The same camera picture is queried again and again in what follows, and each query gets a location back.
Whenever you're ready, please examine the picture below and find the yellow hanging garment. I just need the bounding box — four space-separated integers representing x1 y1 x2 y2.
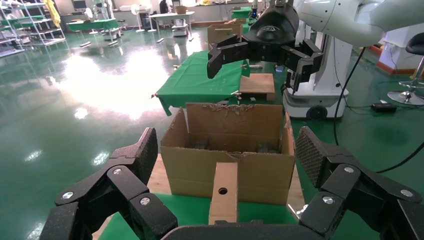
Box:
43 0 63 29

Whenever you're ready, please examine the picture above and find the cardboard carton with handle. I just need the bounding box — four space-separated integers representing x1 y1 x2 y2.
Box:
207 19 244 51

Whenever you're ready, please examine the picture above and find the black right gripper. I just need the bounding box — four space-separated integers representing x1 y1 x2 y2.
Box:
206 3 325 94

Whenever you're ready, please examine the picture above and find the white table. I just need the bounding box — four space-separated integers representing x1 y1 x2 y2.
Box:
149 11 196 42

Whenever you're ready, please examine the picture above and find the black bar stool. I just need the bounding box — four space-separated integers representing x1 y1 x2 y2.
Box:
387 32 424 106

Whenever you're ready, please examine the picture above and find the narrow taped cardboard box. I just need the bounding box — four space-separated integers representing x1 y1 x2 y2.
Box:
208 161 239 225

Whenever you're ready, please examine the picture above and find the white metal shelf rack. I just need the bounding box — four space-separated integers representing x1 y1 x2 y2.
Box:
0 4 26 59
14 0 67 47

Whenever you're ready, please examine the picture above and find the white wheeled background robot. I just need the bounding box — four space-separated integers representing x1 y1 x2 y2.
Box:
276 19 354 121

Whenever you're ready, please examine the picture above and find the white standing fan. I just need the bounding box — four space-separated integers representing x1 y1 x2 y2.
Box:
130 3 146 33
83 7 100 36

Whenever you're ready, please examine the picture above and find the large open cardboard carton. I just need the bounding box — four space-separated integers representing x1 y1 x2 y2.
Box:
160 102 297 206

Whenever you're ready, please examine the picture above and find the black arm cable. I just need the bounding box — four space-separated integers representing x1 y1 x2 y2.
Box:
332 46 424 174

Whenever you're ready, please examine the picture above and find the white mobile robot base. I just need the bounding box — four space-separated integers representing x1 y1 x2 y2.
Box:
102 28 122 42
171 19 190 37

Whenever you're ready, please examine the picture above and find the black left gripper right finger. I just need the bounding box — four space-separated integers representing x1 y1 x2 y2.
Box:
294 125 424 240

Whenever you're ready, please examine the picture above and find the black foam insert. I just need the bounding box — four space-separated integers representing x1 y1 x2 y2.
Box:
255 142 272 154
194 138 210 151

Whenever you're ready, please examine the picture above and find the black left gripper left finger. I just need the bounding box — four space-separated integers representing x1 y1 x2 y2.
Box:
39 127 179 240

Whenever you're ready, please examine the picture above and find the black power adapter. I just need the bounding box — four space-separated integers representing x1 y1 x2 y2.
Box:
370 102 398 114

